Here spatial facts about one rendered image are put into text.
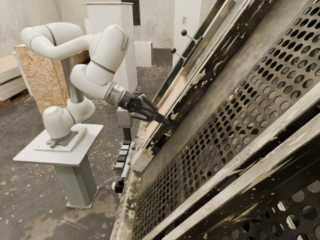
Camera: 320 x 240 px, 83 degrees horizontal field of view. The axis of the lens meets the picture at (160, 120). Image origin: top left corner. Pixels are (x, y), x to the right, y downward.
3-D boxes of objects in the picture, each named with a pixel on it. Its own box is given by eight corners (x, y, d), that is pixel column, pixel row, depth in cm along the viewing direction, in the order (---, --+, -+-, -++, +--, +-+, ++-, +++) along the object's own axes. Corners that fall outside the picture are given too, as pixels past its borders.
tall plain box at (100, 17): (115, 85, 455) (103, 3, 362) (138, 86, 450) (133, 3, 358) (102, 101, 379) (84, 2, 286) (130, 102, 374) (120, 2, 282)
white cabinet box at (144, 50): (136, 63, 642) (135, 41, 604) (153, 63, 638) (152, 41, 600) (134, 66, 604) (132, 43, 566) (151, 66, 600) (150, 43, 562)
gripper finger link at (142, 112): (132, 107, 76) (130, 109, 77) (155, 119, 79) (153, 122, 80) (134, 103, 80) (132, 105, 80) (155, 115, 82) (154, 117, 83)
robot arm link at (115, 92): (109, 86, 69) (124, 94, 70) (115, 78, 77) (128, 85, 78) (101, 104, 73) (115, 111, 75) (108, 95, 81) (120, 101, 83)
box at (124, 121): (121, 121, 173) (119, 105, 163) (134, 122, 172) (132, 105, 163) (118, 128, 163) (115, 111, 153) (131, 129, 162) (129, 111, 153)
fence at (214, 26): (149, 125, 143) (145, 123, 142) (233, 2, 98) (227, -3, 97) (149, 129, 139) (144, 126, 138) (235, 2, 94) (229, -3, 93)
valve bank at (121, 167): (123, 154, 161) (120, 132, 148) (139, 154, 160) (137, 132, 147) (106, 206, 118) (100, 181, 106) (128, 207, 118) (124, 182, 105)
